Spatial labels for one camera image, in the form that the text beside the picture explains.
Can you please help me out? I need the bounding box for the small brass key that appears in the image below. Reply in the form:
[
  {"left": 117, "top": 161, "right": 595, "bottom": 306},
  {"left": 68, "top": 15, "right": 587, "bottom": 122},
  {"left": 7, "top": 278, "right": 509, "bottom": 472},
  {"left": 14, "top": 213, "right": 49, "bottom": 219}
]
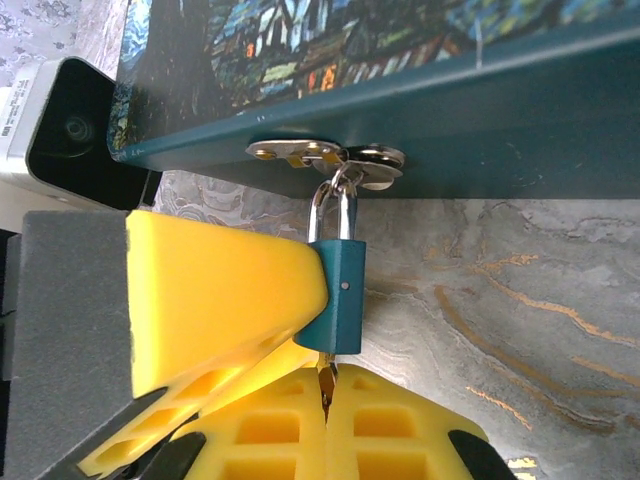
[{"left": 315, "top": 351, "right": 342, "bottom": 427}]

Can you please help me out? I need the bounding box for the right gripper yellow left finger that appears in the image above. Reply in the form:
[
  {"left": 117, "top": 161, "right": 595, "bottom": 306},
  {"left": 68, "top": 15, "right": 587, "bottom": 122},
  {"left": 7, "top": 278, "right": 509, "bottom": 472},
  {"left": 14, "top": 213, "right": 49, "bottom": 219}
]
[{"left": 137, "top": 366, "right": 330, "bottom": 480}]

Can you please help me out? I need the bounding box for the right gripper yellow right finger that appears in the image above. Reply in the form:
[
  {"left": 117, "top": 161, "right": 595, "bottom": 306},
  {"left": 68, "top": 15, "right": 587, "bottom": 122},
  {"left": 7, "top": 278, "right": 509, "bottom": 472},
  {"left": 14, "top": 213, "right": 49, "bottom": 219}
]
[{"left": 327, "top": 363, "right": 519, "bottom": 480}]

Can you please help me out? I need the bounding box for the teal painted tin box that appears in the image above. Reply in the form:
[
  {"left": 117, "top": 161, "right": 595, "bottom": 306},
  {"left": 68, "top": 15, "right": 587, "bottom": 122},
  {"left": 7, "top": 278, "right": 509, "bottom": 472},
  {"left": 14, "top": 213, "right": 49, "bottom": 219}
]
[{"left": 107, "top": 0, "right": 640, "bottom": 202}]

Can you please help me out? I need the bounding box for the silver box hasp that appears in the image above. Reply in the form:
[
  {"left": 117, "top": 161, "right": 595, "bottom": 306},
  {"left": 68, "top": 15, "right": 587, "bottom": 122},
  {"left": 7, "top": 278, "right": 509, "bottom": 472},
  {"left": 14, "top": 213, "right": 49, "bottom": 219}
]
[{"left": 244, "top": 138, "right": 407, "bottom": 192}]

